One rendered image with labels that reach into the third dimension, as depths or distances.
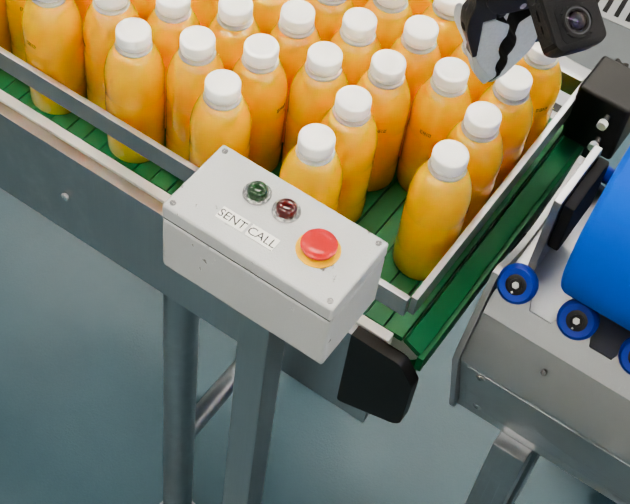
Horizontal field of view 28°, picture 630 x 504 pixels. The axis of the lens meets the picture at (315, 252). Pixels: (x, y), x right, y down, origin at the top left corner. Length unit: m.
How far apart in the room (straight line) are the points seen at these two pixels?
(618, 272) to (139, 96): 0.56
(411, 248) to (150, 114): 0.33
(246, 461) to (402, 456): 0.78
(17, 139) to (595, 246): 0.73
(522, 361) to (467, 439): 0.96
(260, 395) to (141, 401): 0.93
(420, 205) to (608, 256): 0.22
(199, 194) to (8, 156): 0.46
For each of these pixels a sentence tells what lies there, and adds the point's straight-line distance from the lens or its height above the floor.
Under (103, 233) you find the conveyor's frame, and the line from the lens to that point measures 1.59.
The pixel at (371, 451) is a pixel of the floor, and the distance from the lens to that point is 2.34.
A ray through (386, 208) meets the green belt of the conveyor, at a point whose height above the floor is 0.90.
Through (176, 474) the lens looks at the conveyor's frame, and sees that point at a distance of 2.04.
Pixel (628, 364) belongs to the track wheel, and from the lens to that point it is 1.37.
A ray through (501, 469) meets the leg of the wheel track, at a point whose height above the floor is 0.58.
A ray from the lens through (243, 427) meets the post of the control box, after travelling 1.53.
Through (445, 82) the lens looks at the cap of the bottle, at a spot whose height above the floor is 1.09.
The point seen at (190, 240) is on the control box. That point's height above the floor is 1.07.
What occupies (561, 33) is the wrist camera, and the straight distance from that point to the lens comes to 0.96.
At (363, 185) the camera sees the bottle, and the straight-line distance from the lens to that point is 1.41.
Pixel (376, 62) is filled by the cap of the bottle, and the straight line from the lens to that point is 1.38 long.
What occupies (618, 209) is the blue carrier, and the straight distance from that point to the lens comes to 1.21.
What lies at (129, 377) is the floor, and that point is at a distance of 2.38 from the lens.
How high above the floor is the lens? 2.06
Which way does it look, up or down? 54 degrees down
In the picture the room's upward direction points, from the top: 9 degrees clockwise
